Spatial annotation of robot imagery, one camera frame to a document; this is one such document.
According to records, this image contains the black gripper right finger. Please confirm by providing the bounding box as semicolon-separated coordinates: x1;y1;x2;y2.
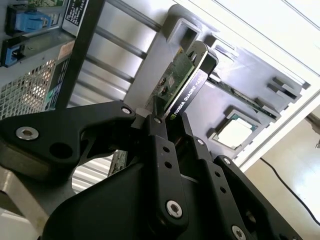
178;111;304;240

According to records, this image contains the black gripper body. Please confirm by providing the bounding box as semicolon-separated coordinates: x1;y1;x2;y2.
44;159;226;240

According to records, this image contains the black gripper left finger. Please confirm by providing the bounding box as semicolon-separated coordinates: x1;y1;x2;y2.
0;95;190;230

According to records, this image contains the graphics card with black shroud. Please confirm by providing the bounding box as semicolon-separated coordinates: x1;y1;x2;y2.
149;39;219;124

